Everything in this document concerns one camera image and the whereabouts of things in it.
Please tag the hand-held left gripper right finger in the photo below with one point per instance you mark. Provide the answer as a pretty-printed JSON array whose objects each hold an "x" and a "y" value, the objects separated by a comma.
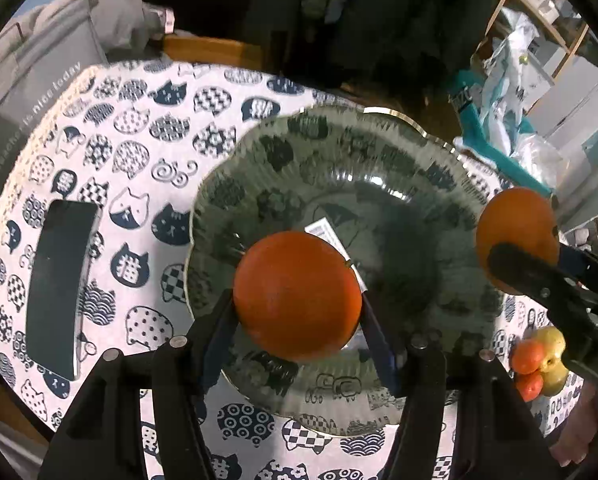
[{"x": 379, "y": 345}]

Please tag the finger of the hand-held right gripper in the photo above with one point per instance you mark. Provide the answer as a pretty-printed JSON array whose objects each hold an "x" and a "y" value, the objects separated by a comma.
[
  {"x": 524, "y": 267},
  {"x": 571, "y": 257}
]

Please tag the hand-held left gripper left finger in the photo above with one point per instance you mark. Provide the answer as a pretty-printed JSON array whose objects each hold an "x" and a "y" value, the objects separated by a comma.
[{"x": 219, "y": 340}]

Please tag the large orange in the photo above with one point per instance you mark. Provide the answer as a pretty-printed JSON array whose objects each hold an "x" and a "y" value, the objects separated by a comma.
[
  {"x": 516, "y": 220},
  {"x": 296, "y": 295}
]

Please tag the small tangerine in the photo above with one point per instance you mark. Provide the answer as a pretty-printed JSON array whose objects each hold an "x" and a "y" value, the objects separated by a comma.
[
  {"x": 529, "y": 386},
  {"x": 527, "y": 356}
]

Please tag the scalloped glass bowl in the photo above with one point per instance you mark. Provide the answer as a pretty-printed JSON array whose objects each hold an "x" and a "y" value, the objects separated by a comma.
[{"x": 379, "y": 185}]

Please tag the person's right hand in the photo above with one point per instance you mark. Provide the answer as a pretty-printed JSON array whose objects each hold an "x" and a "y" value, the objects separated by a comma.
[{"x": 589, "y": 425}]

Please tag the yellow apple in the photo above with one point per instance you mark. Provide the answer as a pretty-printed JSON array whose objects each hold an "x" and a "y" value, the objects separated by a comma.
[{"x": 551, "y": 342}]

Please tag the clear plastic bag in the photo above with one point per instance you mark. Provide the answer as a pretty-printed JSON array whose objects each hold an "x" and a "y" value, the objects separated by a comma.
[{"x": 541, "y": 157}]

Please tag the white cabinet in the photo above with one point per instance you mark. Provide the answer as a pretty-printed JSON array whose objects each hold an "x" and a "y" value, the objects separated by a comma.
[{"x": 584, "y": 120}]

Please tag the teal cardboard box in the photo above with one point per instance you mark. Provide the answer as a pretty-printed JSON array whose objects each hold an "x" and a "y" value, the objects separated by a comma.
[{"x": 484, "y": 135}]

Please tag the black smartphone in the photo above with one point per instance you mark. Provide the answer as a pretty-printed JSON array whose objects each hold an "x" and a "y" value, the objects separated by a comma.
[{"x": 59, "y": 285}]

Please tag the white plastic bag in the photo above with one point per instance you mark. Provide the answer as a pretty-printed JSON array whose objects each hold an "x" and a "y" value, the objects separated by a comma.
[{"x": 509, "y": 75}]

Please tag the wooden shelf rack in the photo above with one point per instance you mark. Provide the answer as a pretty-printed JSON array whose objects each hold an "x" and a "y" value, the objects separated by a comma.
[{"x": 564, "y": 40}]

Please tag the cat print tablecloth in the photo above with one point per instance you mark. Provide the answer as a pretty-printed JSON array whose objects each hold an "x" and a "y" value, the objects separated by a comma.
[{"x": 144, "y": 125}]

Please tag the dark green coat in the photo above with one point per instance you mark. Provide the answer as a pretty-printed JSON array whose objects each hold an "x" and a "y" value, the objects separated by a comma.
[{"x": 429, "y": 15}]

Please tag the wooden drawer chest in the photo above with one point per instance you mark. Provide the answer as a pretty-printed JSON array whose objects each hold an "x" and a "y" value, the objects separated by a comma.
[{"x": 204, "y": 50}]

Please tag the grey fabric bag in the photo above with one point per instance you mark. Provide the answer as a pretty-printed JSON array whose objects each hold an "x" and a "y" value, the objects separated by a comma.
[{"x": 39, "y": 75}]

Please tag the black coat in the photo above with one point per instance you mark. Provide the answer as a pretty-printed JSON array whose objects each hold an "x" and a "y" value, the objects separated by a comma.
[{"x": 274, "y": 15}]

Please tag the grey sweatshirt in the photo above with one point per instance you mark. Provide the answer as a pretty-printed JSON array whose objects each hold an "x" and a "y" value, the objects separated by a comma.
[{"x": 124, "y": 15}]

